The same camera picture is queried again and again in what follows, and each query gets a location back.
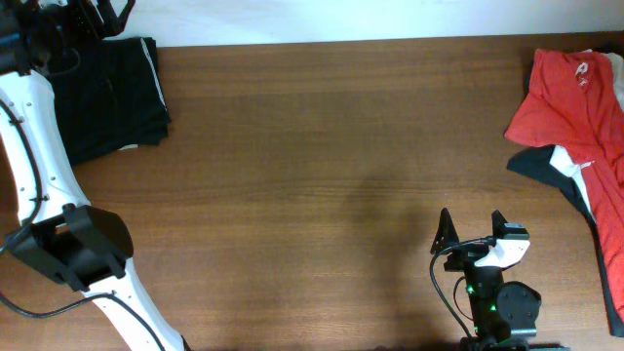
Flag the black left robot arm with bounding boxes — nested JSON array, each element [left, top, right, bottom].
[[1, 0, 189, 350]]

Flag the black shorts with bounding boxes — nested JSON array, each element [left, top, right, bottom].
[[48, 37, 172, 166]]

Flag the white black garment under shirt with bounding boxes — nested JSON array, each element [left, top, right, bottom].
[[549, 145, 595, 219]]

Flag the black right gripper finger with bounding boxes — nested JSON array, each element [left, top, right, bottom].
[[430, 208, 459, 254], [491, 210, 509, 239]]

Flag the red shirt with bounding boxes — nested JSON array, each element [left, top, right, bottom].
[[505, 49, 623, 317]]

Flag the folded khaki shorts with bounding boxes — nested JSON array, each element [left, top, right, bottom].
[[118, 144, 138, 151]]

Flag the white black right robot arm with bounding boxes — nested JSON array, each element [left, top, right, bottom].
[[429, 208, 565, 351]]

